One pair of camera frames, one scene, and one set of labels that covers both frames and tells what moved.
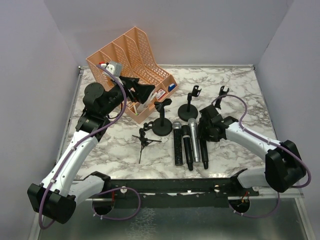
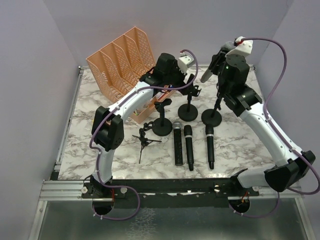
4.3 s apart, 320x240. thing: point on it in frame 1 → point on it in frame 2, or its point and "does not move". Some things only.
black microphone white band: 186,138 does not move
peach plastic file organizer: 131,56 does not move
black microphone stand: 188,110 does not move
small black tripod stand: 144,140 does not move
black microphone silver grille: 177,127 does not move
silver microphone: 193,126 → 226,45
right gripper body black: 206,127 → 215,63
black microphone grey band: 203,144 → 209,130
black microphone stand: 162,126 does not move
